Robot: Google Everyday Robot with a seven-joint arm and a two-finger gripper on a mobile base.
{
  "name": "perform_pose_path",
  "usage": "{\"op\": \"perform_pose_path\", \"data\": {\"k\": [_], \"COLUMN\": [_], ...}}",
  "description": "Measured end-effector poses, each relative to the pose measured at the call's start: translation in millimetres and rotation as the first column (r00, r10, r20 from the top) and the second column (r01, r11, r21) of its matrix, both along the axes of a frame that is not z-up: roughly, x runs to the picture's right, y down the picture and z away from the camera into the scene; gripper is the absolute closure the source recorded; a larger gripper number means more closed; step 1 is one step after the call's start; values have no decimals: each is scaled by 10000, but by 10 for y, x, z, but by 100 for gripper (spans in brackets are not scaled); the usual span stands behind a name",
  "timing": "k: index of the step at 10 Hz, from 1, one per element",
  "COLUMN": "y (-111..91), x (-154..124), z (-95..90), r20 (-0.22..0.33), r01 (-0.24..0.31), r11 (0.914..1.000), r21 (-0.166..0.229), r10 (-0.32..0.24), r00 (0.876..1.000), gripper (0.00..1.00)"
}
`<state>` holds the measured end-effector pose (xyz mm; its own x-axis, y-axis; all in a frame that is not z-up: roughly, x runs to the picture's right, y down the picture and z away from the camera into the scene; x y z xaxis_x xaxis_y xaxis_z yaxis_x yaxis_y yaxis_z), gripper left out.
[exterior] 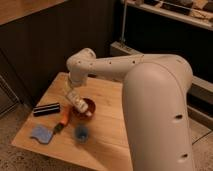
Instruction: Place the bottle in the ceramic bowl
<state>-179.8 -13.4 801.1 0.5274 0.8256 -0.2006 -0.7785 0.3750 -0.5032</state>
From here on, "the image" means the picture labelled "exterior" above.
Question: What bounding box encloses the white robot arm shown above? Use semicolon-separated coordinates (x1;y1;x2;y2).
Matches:
66;48;195;171

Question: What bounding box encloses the black rectangular case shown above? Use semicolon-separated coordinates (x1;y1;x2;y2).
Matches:
33;103;60;117

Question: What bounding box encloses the blue cloth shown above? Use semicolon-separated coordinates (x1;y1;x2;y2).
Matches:
30;125;53;144

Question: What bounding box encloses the orange-handled brush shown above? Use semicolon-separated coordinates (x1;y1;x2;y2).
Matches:
53;106;71;134

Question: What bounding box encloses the white plastic bottle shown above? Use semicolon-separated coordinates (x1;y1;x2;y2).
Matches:
67;93;88;113

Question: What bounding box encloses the red-brown ceramic bowl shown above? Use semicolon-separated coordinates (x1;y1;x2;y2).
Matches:
72;98;96;120

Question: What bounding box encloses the metal shelf rack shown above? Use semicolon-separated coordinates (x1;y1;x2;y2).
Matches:
110;0;213;130

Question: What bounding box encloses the dark wooden cabinet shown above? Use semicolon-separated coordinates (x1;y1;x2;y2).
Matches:
0;0;119;106

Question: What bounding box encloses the blue glass cup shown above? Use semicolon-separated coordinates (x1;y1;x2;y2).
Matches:
74;125;89;143

